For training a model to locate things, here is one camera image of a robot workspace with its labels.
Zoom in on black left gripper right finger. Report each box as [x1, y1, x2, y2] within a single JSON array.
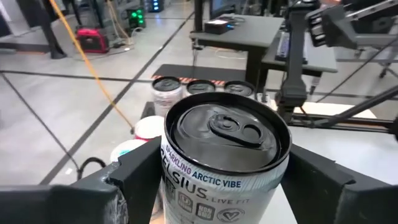
[[280, 143, 398, 224]]

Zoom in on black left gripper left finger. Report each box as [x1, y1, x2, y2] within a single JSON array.
[[0, 136, 163, 224]]

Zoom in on blue silver Red Bull can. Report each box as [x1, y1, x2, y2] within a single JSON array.
[[110, 139, 147, 162]]

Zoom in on white blue slim can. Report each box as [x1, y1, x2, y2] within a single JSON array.
[[160, 91, 292, 224]]

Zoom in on white Celsius can black lid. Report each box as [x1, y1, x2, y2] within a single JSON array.
[[151, 76, 184, 118], [185, 79, 217, 96], [223, 80, 256, 99]]

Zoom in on black diagonal beam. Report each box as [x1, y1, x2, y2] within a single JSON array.
[[313, 85, 398, 129]]

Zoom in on black mat with orange stripes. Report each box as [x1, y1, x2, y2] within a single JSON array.
[[151, 63, 248, 86]]

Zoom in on red black tool case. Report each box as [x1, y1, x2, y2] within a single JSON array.
[[76, 26, 110, 54]]

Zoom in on black keyboard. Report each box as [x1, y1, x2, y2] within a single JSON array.
[[275, 30, 308, 65]]

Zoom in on black box with green lights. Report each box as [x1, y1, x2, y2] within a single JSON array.
[[126, 6, 147, 30]]

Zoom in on black box with blue light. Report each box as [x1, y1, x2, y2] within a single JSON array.
[[203, 18, 234, 35]]

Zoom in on grey monitor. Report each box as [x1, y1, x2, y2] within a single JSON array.
[[210, 0, 249, 19]]

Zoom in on coiled black floor cable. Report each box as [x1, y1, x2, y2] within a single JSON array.
[[76, 157, 108, 181]]

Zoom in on yellow floor cable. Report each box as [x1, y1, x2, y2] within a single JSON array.
[[49, 0, 135, 133]]

